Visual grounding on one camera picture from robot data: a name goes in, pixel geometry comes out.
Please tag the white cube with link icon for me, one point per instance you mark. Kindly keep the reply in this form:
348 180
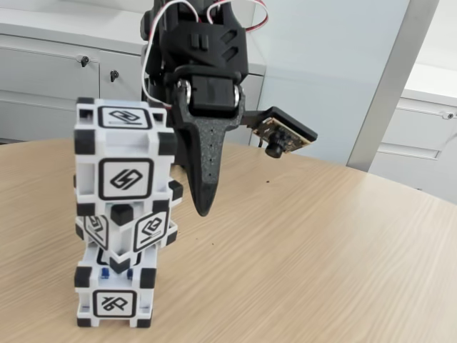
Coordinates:
125 178

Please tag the black cabinet key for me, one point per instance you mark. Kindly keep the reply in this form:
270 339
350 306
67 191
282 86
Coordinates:
113 75
82 61

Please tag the white cube with blue clips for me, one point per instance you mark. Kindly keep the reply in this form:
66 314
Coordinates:
115 303

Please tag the silver cabinet lock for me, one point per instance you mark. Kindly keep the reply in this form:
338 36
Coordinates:
448 115

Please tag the white cube with diamond icon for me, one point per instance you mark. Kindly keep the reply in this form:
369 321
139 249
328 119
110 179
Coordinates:
151 228

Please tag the grey metal frame post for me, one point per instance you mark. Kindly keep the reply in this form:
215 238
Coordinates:
392 82

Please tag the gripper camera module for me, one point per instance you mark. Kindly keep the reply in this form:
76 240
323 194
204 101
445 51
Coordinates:
285 134

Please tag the white drawer cabinet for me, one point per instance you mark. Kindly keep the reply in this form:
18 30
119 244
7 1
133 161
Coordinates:
414 135

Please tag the white low cabinet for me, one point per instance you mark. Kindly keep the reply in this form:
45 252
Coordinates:
35 89

